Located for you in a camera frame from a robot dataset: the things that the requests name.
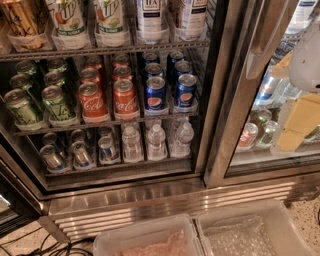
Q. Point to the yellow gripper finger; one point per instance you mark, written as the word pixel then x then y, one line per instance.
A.
pixel 281 69
pixel 298 118

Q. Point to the white green 7up can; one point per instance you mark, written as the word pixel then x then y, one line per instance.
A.
pixel 110 16

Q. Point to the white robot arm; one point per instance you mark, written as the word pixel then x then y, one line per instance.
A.
pixel 304 68

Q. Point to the front right Pepsi can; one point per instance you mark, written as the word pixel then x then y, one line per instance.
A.
pixel 185 91

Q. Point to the pepsi can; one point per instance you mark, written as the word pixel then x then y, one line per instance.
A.
pixel 155 93
pixel 185 91

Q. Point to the right white tea can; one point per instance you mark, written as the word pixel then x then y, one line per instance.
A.
pixel 190 14

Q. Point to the white tea can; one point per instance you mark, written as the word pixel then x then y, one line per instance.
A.
pixel 190 14
pixel 151 15

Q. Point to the front left Pepsi can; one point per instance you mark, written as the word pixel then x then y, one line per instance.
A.
pixel 155 93

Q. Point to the left white tea can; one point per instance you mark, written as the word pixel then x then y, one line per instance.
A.
pixel 151 15

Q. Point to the front right Coca-Cola can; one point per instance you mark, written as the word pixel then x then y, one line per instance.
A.
pixel 125 97

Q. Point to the coca-cola can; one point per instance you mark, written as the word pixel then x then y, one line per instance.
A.
pixel 125 97
pixel 92 100

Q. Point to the front left Coca-Cola can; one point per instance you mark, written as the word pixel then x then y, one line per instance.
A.
pixel 92 100

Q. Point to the front middle Red Bull can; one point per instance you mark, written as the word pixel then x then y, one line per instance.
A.
pixel 81 154

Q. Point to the left white 7up can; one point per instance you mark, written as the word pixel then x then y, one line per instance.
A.
pixel 67 17

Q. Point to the front right green can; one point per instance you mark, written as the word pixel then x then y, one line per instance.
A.
pixel 54 100

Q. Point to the front left Red Bull can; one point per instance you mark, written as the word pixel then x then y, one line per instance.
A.
pixel 53 160

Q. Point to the front left green can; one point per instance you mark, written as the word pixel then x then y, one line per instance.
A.
pixel 22 107

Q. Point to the gold tall can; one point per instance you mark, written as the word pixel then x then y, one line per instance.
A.
pixel 27 20

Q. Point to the right clear plastic bin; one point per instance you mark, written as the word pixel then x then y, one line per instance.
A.
pixel 260 228

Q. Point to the clear plastic bin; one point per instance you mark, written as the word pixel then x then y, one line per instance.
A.
pixel 260 228
pixel 168 236

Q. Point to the right water bottle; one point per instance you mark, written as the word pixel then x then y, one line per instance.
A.
pixel 182 140

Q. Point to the water bottle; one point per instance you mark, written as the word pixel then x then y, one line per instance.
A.
pixel 156 143
pixel 182 140
pixel 132 144

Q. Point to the middle water bottle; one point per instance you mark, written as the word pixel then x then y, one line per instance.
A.
pixel 156 143

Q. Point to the left water bottle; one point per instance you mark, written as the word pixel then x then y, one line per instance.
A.
pixel 132 144

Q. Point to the left clear plastic bin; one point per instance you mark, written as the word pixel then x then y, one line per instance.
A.
pixel 168 236

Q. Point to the steel fridge door frame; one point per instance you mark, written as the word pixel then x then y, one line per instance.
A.
pixel 244 36

